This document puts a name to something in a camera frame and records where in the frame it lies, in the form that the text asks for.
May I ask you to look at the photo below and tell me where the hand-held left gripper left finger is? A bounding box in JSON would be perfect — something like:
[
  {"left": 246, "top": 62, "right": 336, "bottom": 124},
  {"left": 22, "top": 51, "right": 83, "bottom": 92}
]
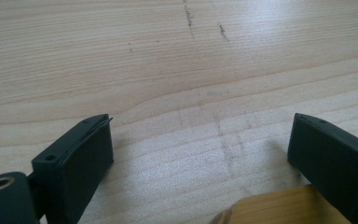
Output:
[{"left": 31, "top": 113, "right": 115, "bottom": 224}]

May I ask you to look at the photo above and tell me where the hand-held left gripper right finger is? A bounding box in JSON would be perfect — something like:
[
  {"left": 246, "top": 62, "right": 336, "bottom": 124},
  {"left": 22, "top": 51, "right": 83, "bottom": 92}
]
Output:
[{"left": 286, "top": 112, "right": 358, "bottom": 224}]

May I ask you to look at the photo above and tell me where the slotted wooden trivet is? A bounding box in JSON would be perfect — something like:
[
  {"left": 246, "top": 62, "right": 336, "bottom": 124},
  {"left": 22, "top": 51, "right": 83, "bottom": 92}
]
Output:
[{"left": 209, "top": 184, "right": 358, "bottom": 224}]

